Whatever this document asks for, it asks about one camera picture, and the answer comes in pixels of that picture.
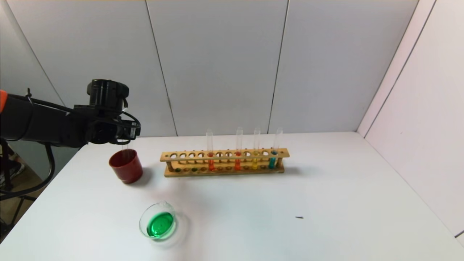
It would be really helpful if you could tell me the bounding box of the orange pigment glass test tube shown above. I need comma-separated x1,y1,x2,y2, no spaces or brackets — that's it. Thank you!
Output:
234,127,243,171
206,129,215,171

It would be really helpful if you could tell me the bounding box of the wooden test tube rack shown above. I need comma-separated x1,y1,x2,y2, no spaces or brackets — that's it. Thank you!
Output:
160,148,290,178

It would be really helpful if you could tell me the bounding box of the red plastic cup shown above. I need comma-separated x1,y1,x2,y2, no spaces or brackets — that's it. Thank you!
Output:
109,149,144,184

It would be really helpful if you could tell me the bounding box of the clear glass dish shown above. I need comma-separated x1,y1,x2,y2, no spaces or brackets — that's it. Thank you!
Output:
139,201,185,248

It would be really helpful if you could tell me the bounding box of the dark shoe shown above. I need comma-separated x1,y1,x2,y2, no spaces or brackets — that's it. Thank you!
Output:
7,161,25,178

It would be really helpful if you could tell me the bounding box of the thick black cable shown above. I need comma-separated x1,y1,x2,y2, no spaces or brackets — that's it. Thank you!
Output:
0,143,55,200

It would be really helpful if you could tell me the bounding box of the black metal frame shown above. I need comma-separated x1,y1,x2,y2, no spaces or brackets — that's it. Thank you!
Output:
0,140,37,232

